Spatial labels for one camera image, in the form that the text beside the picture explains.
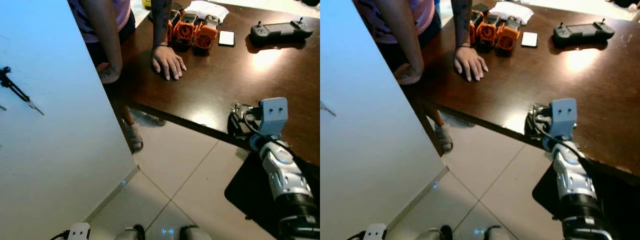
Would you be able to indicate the person's tattooed left forearm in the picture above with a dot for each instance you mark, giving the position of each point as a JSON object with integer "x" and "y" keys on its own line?
{"x": 161, "y": 22}
{"x": 461, "y": 22}

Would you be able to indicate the person's left hand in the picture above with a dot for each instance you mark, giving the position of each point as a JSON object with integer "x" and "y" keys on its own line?
{"x": 168, "y": 62}
{"x": 470, "y": 63}

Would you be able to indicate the dark brown wooden table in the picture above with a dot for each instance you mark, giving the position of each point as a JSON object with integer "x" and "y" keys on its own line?
{"x": 540, "y": 75}
{"x": 225, "y": 80}

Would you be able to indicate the black floor mat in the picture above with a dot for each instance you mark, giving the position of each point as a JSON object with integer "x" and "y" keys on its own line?
{"x": 546, "y": 194}
{"x": 245, "y": 190}

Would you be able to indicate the grey sneaker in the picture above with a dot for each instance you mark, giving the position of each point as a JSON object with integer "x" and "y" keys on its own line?
{"x": 133, "y": 137}
{"x": 155, "y": 119}
{"x": 444, "y": 139}
{"x": 461, "y": 121}

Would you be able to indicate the orange black device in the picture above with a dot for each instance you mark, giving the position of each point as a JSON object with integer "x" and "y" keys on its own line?
{"x": 489, "y": 32}
{"x": 475, "y": 29}
{"x": 508, "y": 37}
{"x": 206, "y": 36}
{"x": 174, "y": 27}
{"x": 187, "y": 31}

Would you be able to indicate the black remote controller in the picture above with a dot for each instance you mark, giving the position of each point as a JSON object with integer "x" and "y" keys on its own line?
{"x": 582, "y": 34}
{"x": 280, "y": 32}

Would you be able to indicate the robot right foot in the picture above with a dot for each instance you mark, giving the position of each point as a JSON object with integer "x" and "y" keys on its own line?
{"x": 195, "y": 234}
{"x": 498, "y": 234}

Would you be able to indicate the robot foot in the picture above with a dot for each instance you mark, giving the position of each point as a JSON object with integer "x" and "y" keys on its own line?
{"x": 195, "y": 234}
{"x": 498, "y": 234}
{"x": 126, "y": 234}
{"x": 431, "y": 235}

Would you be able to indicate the white cloth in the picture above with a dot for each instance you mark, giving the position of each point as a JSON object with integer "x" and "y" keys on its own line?
{"x": 207, "y": 10}
{"x": 512, "y": 11}

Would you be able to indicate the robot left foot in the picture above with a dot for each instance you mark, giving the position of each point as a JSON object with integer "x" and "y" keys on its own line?
{"x": 431, "y": 235}
{"x": 126, "y": 234}

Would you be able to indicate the person's torso in pink shirt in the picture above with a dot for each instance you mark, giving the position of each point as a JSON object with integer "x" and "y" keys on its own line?
{"x": 123, "y": 14}
{"x": 426, "y": 12}

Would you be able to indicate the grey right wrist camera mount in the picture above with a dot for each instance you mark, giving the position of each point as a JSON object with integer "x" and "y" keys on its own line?
{"x": 563, "y": 115}
{"x": 274, "y": 114}

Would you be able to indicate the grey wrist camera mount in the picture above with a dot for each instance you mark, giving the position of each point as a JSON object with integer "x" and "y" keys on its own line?
{"x": 79, "y": 232}
{"x": 274, "y": 114}
{"x": 375, "y": 232}
{"x": 563, "y": 115}

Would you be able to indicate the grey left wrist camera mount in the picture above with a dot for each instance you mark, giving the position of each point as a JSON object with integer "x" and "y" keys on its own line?
{"x": 79, "y": 232}
{"x": 375, "y": 232}

